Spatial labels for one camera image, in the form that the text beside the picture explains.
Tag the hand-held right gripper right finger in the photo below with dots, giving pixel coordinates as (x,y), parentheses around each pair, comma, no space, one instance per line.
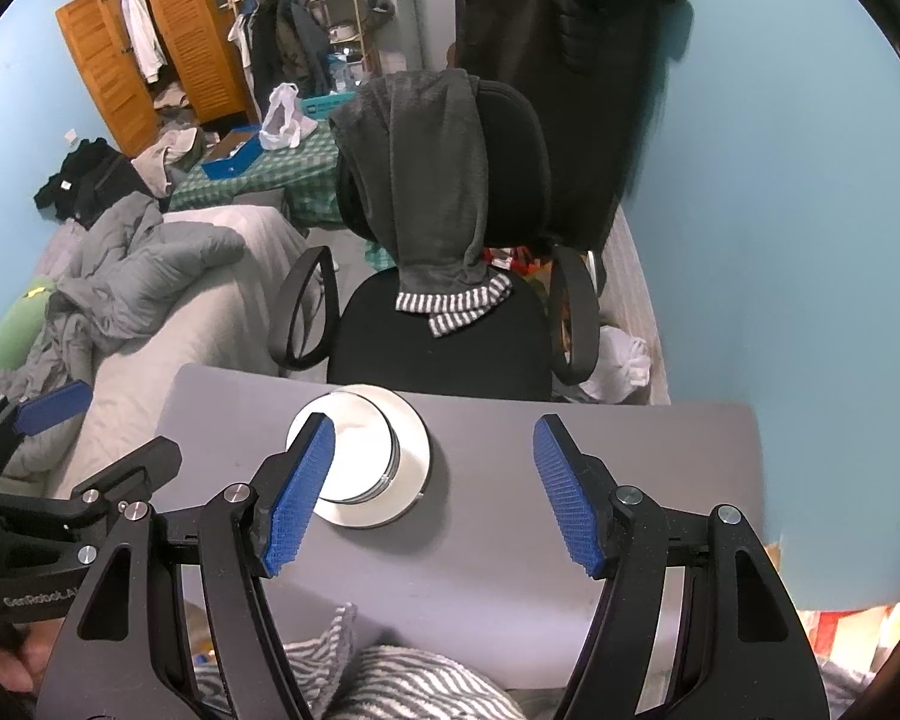
(566,495)

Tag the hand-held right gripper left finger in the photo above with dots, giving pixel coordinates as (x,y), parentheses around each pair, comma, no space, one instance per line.
(300,495)

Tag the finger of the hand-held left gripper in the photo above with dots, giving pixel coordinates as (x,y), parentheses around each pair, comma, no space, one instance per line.
(52,406)
(127,469)

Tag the white plate with dark rim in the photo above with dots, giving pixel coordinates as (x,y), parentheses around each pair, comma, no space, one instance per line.
(412,465)

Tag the person's left hand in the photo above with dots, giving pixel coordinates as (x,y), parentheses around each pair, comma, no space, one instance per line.
(15,664)

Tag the green pillow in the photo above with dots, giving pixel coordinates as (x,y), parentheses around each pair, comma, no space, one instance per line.
(15,330)

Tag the white crumpled cloth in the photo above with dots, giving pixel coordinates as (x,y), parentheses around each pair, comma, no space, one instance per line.
(619,367)

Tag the grey duvet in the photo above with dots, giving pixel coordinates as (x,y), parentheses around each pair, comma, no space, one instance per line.
(142,262)

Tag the striped fleece clothing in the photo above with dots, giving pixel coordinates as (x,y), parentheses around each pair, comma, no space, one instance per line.
(405,690)

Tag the white ribbed panel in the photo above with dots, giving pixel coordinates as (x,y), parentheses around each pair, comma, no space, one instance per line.
(637,285)

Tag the black bag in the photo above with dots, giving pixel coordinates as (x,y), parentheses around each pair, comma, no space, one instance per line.
(90,180)

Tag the red packet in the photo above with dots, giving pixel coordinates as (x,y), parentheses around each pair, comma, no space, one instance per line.
(521,261)

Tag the grey and white garment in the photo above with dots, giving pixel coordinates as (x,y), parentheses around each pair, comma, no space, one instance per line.
(161,161)

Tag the blue cardboard box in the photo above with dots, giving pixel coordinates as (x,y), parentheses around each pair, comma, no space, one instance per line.
(229,157)

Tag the red and orange box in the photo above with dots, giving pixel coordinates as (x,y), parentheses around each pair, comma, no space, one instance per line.
(847,626)

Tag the green checked tablecloth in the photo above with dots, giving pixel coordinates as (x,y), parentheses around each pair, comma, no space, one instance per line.
(285,172)

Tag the black office chair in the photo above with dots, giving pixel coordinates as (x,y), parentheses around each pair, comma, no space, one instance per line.
(510,165)

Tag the grey hoodie with striped cuffs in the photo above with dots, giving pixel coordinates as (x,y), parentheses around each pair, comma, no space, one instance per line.
(420,180)

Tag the silver plastic sheet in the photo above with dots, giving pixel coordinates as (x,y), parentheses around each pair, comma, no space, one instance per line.
(847,690)

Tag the white plastic bag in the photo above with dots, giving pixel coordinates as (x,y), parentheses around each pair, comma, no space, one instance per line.
(281,124)

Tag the white hanging shirt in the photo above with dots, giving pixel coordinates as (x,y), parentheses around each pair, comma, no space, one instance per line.
(142,30)

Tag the teal plastic basket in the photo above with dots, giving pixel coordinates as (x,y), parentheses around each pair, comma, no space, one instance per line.
(326,106)

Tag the wooden louvred wardrobe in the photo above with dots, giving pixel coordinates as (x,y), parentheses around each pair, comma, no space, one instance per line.
(187,30)

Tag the black hanging coat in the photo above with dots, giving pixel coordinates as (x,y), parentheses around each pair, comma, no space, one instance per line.
(555,90)

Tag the rack of dark coats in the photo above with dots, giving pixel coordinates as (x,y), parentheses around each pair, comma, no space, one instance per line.
(285,45)

